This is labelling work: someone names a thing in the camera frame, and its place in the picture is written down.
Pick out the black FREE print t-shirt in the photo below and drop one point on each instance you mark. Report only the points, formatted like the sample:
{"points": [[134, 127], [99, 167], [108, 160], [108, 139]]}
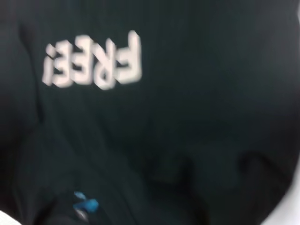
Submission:
{"points": [[164, 129]]}

